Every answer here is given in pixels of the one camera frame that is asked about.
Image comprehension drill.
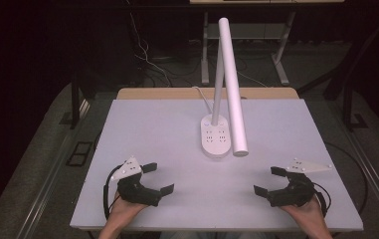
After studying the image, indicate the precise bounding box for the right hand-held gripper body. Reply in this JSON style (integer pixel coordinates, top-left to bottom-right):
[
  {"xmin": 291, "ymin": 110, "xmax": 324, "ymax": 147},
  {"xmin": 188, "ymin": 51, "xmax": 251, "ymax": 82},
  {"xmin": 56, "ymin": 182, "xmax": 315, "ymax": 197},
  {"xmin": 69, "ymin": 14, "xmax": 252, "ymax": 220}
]
[{"xmin": 266, "ymin": 157, "xmax": 333, "ymax": 208}]

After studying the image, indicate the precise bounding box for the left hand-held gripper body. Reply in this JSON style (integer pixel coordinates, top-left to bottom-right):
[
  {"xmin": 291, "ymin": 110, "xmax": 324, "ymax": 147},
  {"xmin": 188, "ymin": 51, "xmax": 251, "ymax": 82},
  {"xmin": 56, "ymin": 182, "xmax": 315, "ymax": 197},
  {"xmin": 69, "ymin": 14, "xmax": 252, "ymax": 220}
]
[{"xmin": 109, "ymin": 155, "xmax": 162, "ymax": 208}]

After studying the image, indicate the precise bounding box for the person's left hand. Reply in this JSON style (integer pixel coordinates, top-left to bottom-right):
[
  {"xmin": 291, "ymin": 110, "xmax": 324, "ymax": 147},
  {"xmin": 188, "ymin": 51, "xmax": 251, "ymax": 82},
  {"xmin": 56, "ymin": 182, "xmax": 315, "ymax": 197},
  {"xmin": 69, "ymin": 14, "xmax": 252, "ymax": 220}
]
[{"xmin": 104, "ymin": 191, "xmax": 149, "ymax": 231}]

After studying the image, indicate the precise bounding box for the person's right hand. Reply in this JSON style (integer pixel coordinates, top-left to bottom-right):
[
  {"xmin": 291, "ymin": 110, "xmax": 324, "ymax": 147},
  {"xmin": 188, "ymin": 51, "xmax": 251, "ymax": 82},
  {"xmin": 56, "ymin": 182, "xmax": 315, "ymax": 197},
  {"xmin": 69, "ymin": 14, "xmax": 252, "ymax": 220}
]
[{"xmin": 281, "ymin": 194, "xmax": 328, "ymax": 231}]

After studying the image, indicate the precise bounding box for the black metal stand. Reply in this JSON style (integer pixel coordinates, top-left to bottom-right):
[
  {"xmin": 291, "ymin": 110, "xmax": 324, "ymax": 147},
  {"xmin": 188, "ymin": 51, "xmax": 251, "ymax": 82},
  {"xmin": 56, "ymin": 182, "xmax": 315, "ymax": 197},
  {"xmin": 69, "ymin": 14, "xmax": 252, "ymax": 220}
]
[
  {"xmin": 340, "ymin": 79, "xmax": 370, "ymax": 132},
  {"xmin": 59, "ymin": 71, "xmax": 91, "ymax": 130}
]

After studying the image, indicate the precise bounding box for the white desk lamp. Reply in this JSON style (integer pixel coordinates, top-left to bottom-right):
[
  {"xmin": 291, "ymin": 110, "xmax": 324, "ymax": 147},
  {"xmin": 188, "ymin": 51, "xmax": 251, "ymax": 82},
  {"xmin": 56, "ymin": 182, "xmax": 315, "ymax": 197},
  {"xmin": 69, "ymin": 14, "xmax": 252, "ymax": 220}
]
[{"xmin": 199, "ymin": 17, "xmax": 250, "ymax": 159}]

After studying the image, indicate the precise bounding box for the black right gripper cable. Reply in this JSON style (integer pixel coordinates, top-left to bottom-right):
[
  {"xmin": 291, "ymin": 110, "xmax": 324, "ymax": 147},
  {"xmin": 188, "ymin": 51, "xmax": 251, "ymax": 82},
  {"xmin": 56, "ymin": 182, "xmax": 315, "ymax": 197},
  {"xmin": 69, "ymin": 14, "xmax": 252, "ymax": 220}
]
[{"xmin": 311, "ymin": 181, "xmax": 332, "ymax": 218}]

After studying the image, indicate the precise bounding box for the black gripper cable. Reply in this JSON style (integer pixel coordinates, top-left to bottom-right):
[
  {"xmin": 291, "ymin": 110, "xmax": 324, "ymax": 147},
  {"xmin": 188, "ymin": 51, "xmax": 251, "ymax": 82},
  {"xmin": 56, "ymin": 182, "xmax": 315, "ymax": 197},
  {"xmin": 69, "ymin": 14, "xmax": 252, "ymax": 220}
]
[
  {"xmin": 311, "ymin": 181, "xmax": 332, "ymax": 218},
  {"xmin": 102, "ymin": 164, "xmax": 122, "ymax": 221}
]

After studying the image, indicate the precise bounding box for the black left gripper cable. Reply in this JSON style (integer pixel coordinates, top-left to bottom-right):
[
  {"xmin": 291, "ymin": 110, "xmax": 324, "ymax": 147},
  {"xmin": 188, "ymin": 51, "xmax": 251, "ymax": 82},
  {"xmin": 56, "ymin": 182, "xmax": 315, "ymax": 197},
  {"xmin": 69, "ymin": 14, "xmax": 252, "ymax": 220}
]
[{"xmin": 102, "ymin": 164, "xmax": 122, "ymax": 221}]

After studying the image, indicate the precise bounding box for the black rectangular floor frame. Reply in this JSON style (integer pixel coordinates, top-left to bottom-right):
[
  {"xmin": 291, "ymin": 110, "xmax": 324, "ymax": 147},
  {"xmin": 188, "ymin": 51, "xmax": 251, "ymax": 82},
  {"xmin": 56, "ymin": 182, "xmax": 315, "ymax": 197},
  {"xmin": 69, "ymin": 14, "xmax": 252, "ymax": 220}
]
[{"xmin": 65, "ymin": 140, "xmax": 95, "ymax": 167}]

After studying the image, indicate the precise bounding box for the black floor cable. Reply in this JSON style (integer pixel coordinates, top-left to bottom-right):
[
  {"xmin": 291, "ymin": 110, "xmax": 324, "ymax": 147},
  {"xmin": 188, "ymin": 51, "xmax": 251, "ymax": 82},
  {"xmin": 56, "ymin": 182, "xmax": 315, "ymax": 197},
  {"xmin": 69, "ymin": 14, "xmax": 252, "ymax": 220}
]
[{"xmin": 323, "ymin": 141, "xmax": 369, "ymax": 217}]

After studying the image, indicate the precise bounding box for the white lamp cable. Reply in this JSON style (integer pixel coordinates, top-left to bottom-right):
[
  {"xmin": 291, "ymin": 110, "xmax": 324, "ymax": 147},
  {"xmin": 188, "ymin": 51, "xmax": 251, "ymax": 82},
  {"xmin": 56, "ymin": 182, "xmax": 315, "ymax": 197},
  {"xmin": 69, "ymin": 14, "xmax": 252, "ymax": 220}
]
[{"xmin": 192, "ymin": 86, "xmax": 214, "ymax": 114}]

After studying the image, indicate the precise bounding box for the thin white floor cable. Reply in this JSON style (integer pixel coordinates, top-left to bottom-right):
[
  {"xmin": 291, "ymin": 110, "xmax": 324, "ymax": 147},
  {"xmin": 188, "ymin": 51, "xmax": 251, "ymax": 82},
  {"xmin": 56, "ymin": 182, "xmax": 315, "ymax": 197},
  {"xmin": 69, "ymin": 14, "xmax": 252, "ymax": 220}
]
[{"xmin": 123, "ymin": 0, "xmax": 173, "ymax": 88}]

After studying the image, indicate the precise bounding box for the grey metal table frame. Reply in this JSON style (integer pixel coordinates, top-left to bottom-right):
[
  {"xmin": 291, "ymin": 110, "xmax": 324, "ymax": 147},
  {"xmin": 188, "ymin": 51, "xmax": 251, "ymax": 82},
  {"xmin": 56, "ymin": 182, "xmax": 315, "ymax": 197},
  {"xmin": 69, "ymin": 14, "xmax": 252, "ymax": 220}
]
[{"xmin": 200, "ymin": 10, "xmax": 297, "ymax": 88}]

